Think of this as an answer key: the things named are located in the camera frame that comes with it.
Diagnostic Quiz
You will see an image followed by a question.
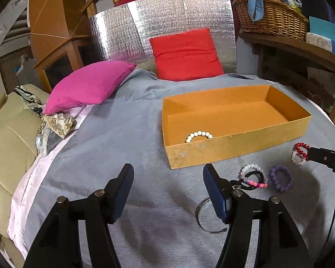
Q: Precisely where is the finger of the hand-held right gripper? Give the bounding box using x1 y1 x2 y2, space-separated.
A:
307 147 335 176

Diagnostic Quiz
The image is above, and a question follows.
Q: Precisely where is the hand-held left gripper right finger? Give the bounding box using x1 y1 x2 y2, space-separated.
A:
203 163 314 268

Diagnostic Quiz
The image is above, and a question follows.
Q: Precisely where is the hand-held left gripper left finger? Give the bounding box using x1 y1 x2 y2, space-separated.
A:
24 163 135 268

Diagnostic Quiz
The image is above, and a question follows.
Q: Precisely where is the metal bangle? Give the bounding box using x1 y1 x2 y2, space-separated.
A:
195 198 230 234

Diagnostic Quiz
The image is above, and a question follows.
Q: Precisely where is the red bead bracelet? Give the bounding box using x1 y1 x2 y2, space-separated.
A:
294 142 310 158

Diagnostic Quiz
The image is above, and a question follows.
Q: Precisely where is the milky white bead bracelet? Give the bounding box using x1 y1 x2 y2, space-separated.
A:
291 150 308 166

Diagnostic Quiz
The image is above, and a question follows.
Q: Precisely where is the pale pink bead bracelet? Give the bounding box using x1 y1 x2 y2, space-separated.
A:
239 164 268 189

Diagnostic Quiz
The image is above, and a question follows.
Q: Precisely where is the black cord bracelet silver charm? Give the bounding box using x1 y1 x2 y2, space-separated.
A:
229 172 266 191

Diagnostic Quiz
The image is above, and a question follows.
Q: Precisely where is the orange cardboard box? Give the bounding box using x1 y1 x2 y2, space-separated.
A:
161 84 312 170

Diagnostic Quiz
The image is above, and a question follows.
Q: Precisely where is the purple bead bracelet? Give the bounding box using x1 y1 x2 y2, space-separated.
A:
269 165 293 193

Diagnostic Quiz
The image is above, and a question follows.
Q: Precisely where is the brown patterned cloth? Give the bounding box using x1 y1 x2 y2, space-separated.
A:
37 112 77 139

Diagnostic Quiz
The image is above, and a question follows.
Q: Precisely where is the pale pink sheet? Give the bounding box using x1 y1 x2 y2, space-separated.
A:
7 105 95 257

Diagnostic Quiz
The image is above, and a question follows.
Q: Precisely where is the magenta pillow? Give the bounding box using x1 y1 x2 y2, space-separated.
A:
44 61 137 115

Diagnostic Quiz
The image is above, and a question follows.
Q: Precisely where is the white patterned box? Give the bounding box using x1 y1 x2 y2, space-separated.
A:
306 32 333 52

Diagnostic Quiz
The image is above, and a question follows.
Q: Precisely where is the beige sofa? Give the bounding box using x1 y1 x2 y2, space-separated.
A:
0 84 52 268

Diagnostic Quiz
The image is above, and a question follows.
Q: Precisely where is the wooden shelf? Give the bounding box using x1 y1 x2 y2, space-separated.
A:
239 31 335 126

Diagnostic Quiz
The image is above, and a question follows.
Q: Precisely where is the blue cardboard box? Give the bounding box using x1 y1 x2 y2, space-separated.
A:
308 16 335 60

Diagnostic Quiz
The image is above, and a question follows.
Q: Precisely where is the black white patterned scarf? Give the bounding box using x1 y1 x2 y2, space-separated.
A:
13 85 46 116

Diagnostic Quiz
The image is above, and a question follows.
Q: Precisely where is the red pillow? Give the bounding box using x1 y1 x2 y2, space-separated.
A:
149 28 225 82

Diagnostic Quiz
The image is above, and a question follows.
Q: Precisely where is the wicker basket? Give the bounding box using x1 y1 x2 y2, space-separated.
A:
233 0 310 42

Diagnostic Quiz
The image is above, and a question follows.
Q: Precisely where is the silver foil sheet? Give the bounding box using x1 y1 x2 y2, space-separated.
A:
89 0 238 74

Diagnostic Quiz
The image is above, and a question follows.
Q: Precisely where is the blue cloth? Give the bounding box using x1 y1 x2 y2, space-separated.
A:
246 0 271 22

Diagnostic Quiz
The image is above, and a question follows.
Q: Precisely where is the wooden cabinet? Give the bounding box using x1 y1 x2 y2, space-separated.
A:
28 0 91 94

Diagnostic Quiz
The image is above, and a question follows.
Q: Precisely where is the white pearl bead bracelet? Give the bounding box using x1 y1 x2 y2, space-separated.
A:
185 131 214 143

